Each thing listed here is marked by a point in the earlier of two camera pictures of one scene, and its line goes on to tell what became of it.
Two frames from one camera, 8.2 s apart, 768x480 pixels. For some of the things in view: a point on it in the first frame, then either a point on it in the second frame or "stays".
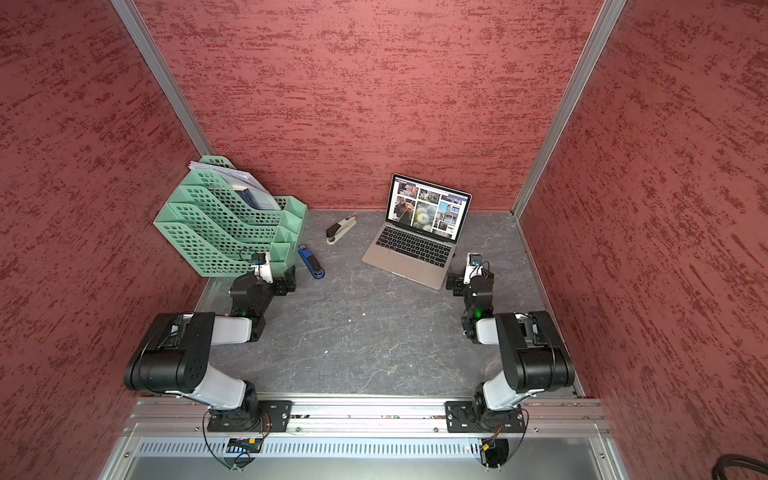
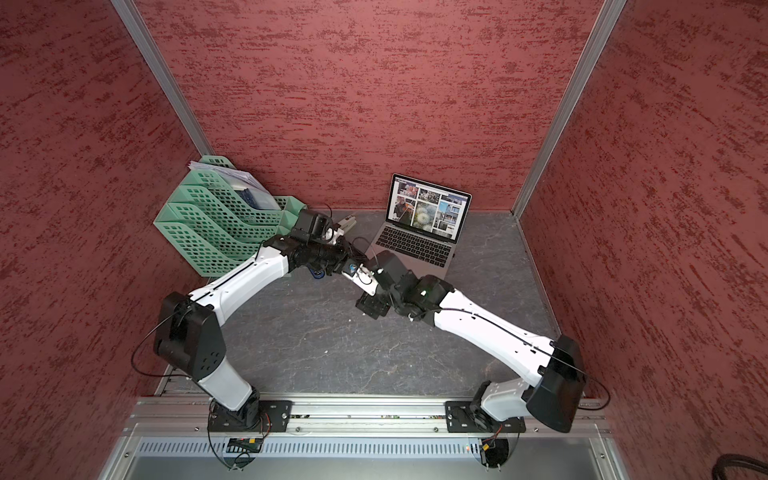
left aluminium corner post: [160, 71] stays
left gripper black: [290, 283] → [345, 252]
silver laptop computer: [419, 236] stays
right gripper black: [457, 286] → [373, 304]
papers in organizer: [250, 191] stays
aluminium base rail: [162, 416] stays
